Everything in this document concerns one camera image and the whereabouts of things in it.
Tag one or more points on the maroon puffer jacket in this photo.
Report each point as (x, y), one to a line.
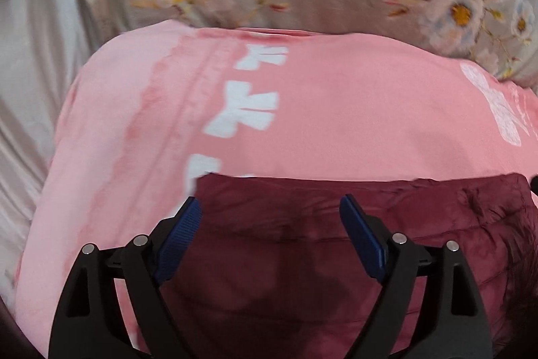
(319, 224)

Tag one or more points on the pink printed blanket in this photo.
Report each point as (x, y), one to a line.
(336, 111)

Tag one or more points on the grey satin cloth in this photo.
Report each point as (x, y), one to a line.
(38, 90)

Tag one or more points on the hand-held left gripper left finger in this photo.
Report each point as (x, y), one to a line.
(178, 241)

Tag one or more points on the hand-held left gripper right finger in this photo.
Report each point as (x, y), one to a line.
(365, 239)

